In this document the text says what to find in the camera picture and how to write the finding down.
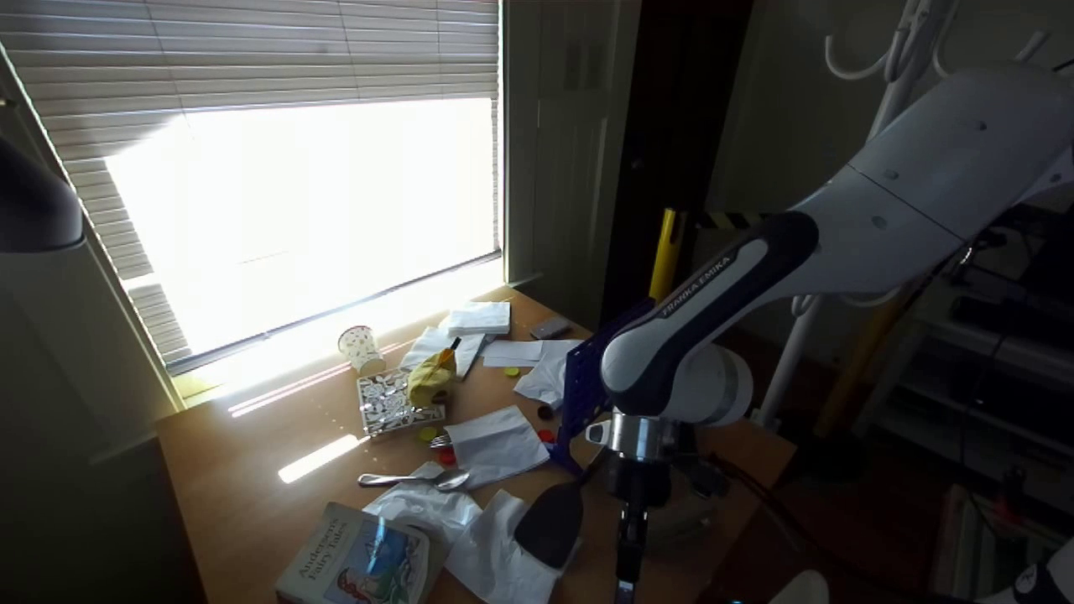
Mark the clear plastic cup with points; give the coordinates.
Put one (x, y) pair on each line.
(357, 347)

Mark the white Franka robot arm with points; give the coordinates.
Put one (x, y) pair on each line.
(951, 169)

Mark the white panelled door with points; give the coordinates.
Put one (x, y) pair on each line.
(564, 155)

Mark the white booklet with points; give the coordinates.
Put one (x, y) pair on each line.
(481, 320)

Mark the yellow pole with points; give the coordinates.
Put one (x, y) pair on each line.
(856, 372)
(666, 257)

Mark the dark equipment shelf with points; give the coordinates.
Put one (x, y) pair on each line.
(1007, 380)

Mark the white window blind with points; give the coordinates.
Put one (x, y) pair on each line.
(222, 70)

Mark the blue connect four board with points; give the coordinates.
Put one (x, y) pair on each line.
(574, 404)

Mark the white rounded object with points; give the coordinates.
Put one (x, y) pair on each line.
(1043, 575)
(799, 589)

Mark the silver patterned packet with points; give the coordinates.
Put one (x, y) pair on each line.
(390, 404)

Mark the black triangular object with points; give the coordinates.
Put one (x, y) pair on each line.
(552, 525)

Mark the white envelope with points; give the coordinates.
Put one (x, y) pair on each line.
(493, 444)

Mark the red game disc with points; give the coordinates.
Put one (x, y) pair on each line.
(544, 437)
(449, 455)

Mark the black desk lamp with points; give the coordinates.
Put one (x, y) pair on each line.
(34, 207)

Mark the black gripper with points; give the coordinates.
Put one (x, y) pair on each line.
(642, 481)

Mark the white paper sheet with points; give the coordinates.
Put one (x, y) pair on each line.
(432, 344)
(552, 375)
(512, 354)

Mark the yellow banana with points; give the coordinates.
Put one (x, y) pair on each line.
(432, 375)

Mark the metal spoon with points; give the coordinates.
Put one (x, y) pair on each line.
(398, 478)

